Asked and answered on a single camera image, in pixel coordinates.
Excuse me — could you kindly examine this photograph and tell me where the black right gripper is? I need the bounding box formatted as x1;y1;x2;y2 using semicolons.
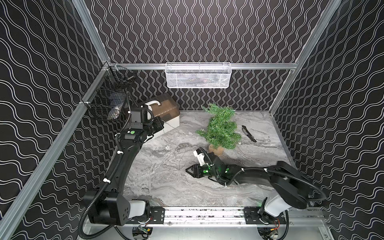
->
184;162;220;180

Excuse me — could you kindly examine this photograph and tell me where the small green christmas tree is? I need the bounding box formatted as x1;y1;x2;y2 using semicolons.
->
196;104;242;156

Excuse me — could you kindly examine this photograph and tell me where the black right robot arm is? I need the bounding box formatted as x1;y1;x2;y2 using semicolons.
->
186;161;310;218

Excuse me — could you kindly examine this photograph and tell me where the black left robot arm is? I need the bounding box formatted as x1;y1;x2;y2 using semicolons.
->
80;106;164;226

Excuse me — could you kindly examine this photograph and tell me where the white brown storage box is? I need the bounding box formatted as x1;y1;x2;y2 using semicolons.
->
139;94;180;139

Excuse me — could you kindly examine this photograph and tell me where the grey black utility knife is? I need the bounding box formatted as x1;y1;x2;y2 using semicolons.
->
242;125;257;143

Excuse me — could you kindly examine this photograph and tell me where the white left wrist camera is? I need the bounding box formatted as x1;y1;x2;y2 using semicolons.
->
144;109;154;123

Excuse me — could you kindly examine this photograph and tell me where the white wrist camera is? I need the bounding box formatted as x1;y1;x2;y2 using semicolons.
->
194;149;206;167
144;109;154;123

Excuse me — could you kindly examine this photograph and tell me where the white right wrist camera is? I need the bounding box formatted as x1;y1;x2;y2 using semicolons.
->
194;149;206;167

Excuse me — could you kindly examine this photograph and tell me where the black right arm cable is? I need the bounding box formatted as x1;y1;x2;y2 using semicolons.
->
197;146;327;203

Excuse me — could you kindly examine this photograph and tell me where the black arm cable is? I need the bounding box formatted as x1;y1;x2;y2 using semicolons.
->
197;146;327;203
77;149;125;240

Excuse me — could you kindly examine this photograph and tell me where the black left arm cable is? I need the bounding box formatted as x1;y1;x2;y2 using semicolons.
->
77;149;125;240

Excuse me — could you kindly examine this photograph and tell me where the black wire basket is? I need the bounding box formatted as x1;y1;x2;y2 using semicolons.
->
81;62;137;122

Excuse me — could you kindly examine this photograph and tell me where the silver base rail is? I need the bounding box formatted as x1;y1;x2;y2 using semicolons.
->
144;207;325;228

